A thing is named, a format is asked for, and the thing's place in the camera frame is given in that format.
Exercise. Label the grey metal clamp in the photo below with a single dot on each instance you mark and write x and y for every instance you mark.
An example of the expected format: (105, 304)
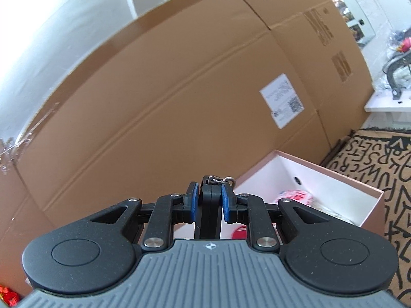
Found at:
(393, 73)

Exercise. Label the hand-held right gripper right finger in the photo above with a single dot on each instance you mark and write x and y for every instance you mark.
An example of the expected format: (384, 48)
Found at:
(228, 203)

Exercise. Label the white side table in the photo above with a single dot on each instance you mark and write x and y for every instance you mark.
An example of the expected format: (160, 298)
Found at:
(388, 104)

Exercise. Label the brown cardboard sheet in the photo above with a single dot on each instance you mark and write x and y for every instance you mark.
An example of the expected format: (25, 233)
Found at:
(22, 231)
(305, 22)
(160, 102)

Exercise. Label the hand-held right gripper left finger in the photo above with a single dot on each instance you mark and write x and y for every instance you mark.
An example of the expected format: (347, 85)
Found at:
(191, 203)

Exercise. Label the red shiny ornament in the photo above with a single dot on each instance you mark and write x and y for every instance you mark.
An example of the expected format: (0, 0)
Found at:
(9, 295)

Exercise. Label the pink patterned packet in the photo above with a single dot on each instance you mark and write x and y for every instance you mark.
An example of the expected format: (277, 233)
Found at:
(294, 198)

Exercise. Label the letter printed blanket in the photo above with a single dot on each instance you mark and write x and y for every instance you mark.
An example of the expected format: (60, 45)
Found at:
(375, 173)

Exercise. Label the pink cardboard box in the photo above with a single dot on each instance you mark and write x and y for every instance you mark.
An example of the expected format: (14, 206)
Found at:
(321, 176)

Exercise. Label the white shipping label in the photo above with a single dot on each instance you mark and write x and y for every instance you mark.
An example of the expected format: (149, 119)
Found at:
(282, 101)

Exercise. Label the clear plastic bag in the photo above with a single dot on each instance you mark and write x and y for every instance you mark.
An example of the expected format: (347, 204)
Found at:
(399, 43)

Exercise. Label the red round object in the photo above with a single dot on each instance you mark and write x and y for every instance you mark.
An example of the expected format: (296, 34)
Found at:
(240, 232)

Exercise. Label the white crumpled wrapper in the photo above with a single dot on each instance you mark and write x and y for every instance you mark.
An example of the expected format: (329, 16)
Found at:
(334, 213)

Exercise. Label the wall mirror panel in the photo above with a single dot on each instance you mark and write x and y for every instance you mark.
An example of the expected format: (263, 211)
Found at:
(356, 6)

